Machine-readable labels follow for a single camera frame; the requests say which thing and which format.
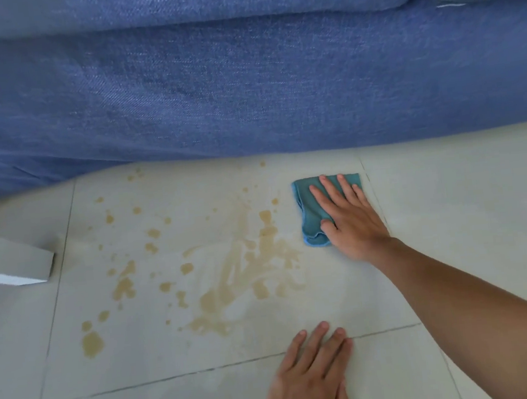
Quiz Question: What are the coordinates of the person's left hand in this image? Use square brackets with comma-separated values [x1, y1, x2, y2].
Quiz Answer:
[253, 318, 360, 399]

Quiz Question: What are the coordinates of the person's right hand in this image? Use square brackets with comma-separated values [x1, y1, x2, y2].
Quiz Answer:
[308, 168, 401, 270]

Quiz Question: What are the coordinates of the teal microfibre cleaning cloth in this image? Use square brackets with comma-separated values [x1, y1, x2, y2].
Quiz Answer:
[290, 171, 369, 251]

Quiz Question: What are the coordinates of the person's right forearm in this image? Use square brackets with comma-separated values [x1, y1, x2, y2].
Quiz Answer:
[373, 223, 527, 399]

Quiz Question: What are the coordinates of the blue fabric sofa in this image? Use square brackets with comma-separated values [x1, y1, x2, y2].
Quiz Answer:
[0, 0, 527, 207]

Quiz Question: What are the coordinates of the brown liquid spill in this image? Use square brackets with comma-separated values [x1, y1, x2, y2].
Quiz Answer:
[63, 153, 314, 361]

